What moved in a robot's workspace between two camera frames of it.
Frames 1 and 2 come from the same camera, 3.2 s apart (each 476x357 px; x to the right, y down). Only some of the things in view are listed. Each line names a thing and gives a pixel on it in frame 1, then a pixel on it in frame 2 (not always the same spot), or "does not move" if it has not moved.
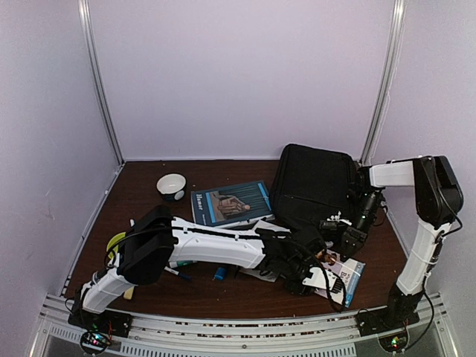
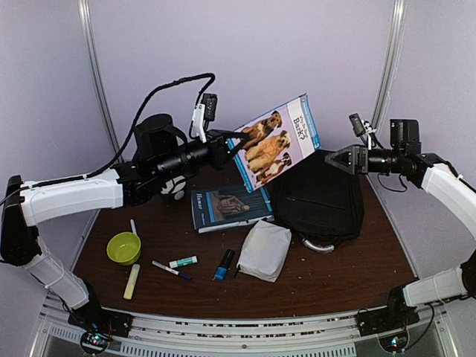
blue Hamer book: [230, 205] does not move
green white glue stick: [181, 263] does not move
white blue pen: [181, 275] does not move
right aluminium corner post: [384, 83] does not move
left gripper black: [290, 286] -> [218, 143]
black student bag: [312, 184] does not move
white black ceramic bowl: [171, 186] does not move
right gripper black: [358, 238] -> [358, 163]
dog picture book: [348, 271] -> [276, 138]
